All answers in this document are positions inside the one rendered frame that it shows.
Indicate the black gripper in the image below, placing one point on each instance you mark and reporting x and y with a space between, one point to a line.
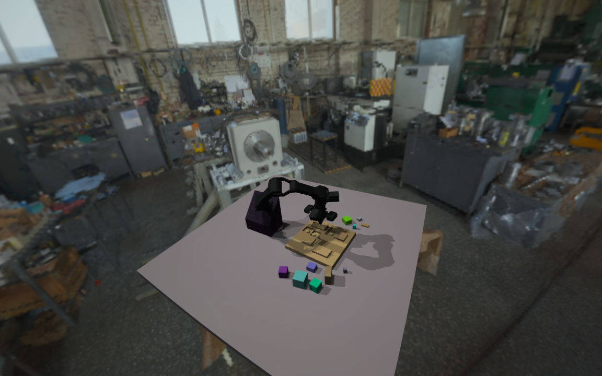
330 216

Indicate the brown rectangular block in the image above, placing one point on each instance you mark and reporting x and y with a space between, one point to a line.
328 275

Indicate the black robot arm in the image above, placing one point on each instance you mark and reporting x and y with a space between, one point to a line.
320 194

